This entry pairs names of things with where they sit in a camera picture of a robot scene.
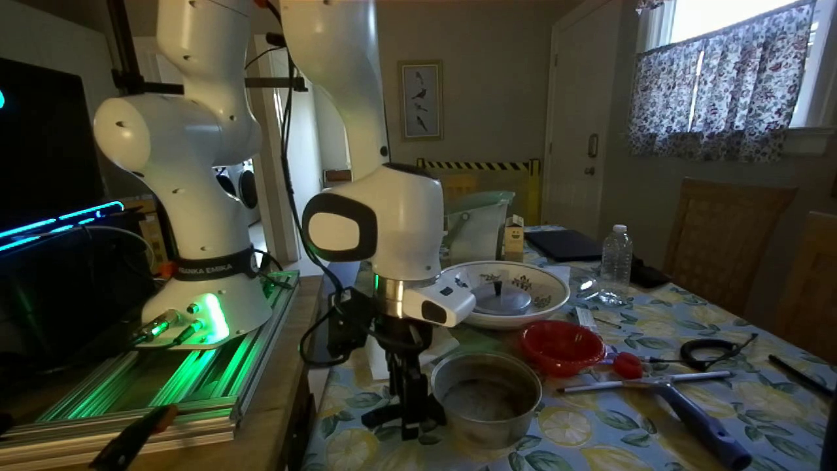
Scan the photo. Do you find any metal pot lid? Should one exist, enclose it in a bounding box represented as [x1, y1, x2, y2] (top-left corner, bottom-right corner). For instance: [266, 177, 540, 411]
[473, 279, 531, 313]

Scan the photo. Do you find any clear plastic water bottle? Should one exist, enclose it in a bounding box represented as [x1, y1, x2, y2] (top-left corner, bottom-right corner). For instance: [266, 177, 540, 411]
[602, 224, 633, 284]

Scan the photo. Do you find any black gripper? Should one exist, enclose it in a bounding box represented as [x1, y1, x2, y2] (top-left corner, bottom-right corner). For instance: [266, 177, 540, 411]
[373, 317, 430, 440]

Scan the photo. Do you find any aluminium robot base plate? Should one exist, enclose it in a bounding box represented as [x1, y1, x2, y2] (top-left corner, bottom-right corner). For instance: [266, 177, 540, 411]
[0, 271, 301, 471]

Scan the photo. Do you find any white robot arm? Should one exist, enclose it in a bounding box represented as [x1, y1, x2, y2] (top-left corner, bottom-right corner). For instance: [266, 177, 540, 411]
[94, 0, 445, 436]

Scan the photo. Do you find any framed bird picture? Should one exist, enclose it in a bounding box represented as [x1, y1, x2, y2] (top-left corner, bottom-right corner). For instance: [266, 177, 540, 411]
[400, 61, 441, 142]

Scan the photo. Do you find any small red cap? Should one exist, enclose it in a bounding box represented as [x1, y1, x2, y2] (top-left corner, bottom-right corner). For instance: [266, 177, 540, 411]
[611, 354, 643, 380]

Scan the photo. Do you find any yellow small carton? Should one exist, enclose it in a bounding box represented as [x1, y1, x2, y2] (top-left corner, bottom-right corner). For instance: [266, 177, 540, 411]
[501, 214, 526, 261]

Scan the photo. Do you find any blue handled tool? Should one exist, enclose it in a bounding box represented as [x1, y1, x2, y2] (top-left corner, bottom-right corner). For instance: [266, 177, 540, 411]
[657, 384, 752, 471]

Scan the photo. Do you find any lemon print tablecloth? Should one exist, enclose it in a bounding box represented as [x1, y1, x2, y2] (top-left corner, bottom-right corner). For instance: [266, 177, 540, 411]
[301, 284, 837, 471]

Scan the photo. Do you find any wooden chair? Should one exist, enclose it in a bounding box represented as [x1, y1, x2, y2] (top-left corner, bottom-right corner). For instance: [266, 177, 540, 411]
[664, 180, 795, 313]

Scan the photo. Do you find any floral window curtain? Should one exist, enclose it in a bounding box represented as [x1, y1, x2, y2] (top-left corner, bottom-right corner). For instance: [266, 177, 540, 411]
[630, 0, 815, 165]

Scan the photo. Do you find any black computer monitor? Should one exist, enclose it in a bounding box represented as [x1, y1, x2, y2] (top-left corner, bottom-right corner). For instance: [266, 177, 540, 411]
[0, 58, 103, 229]

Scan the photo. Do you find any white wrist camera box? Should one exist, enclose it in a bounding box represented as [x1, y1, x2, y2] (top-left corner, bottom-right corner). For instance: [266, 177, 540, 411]
[402, 271, 476, 326]

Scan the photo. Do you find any black tablet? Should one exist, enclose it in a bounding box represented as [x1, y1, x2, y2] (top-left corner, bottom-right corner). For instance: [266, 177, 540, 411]
[526, 229, 602, 261]

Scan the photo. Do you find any red plastic bowl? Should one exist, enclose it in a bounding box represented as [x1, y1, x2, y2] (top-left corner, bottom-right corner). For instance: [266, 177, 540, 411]
[521, 320, 604, 376]

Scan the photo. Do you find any black coiled cable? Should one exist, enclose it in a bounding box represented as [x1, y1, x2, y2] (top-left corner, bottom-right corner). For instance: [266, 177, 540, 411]
[677, 333, 761, 372]

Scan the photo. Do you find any long metal utensil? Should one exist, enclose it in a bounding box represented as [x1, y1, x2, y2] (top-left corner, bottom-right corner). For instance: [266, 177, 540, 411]
[557, 372, 735, 394]

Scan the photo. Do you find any metal pot with black handle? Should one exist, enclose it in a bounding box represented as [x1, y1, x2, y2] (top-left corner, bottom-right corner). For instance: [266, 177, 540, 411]
[361, 354, 540, 450]

